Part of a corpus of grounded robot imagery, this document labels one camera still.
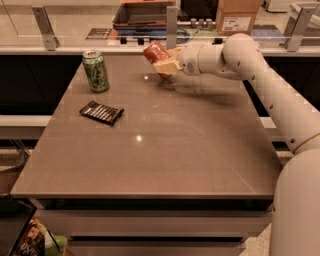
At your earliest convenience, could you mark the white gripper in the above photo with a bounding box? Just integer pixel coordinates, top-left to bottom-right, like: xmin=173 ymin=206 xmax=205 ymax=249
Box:
xmin=153 ymin=45 xmax=201 ymax=76

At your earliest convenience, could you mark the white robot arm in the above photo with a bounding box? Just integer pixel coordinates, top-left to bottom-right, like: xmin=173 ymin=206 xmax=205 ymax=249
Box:
xmin=154 ymin=33 xmax=320 ymax=256

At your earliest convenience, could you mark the green soda can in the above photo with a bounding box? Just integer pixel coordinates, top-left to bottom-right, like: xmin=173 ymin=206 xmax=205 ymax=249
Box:
xmin=82 ymin=50 xmax=109 ymax=93

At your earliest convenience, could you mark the grey metal tray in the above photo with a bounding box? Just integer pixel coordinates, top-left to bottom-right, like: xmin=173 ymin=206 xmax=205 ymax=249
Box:
xmin=113 ymin=1 xmax=175 ymax=27

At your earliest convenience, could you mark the cardboard box with label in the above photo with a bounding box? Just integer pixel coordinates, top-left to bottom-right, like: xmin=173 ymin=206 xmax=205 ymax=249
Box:
xmin=215 ymin=0 xmax=262 ymax=36

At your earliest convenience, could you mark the black striped snack packet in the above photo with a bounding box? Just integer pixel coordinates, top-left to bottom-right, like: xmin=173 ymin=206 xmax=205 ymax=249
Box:
xmin=79 ymin=101 xmax=124 ymax=126

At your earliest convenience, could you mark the upper grey drawer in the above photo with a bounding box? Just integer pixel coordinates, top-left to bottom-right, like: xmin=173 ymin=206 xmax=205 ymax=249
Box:
xmin=36 ymin=210 xmax=271 ymax=237

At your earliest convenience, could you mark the grey drawer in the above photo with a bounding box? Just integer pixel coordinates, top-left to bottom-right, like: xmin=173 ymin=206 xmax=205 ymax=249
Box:
xmin=68 ymin=241 xmax=244 ymax=256
xmin=36 ymin=210 xmax=271 ymax=237

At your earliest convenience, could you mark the lower grey drawer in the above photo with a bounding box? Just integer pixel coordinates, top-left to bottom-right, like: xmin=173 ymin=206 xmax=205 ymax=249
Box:
xmin=68 ymin=241 xmax=244 ymax=256

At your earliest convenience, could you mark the black bin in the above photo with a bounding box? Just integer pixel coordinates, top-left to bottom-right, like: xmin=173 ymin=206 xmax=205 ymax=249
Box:
xmin=0 ymin=197 xmax=36 ymax=256

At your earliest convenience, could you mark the green bag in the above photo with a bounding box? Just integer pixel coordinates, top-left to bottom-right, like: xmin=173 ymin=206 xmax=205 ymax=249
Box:
xmin=45 ymin=233 xmax=67 ymax=256

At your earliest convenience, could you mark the brown snack bag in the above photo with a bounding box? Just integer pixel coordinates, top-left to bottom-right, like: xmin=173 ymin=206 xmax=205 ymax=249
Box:
xmin=13 ymin=218 xmax=47 ymax=256

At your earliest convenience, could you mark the middle metal glass bracket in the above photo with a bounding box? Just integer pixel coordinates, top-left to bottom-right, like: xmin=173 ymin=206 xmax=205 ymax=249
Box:
xmin=166 ymin=6 xmax=177 ymax=49

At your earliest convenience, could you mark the metal glass bracket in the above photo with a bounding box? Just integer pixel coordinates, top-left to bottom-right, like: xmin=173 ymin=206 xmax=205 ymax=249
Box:
xmin=285 ymin=6 xmax=315 ymax=52
xmin=32 ymin=6 xmax=59 ymax=51
xmin=166 ymin=6 xmax=177 ymax=49

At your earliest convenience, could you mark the left metal glass bracket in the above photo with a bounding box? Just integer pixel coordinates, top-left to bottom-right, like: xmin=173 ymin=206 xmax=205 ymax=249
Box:
xmin=32 ymin=6 xmax=59 ymax=51

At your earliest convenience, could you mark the right metal glass bracket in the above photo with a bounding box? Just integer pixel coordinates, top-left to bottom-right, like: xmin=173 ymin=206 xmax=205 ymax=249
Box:
xmin=285 ymin=6 xmax=315 ymax=52

